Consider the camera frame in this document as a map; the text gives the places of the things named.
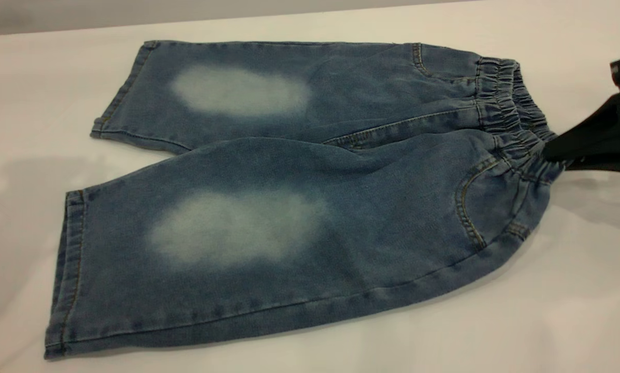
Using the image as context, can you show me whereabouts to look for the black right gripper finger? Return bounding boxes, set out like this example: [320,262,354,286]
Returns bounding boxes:
[542,93,620,161]
[566,159,620,177]

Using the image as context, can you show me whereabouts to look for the blue denim shorts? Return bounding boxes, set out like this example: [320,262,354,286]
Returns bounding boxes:
[44,40,567,360]

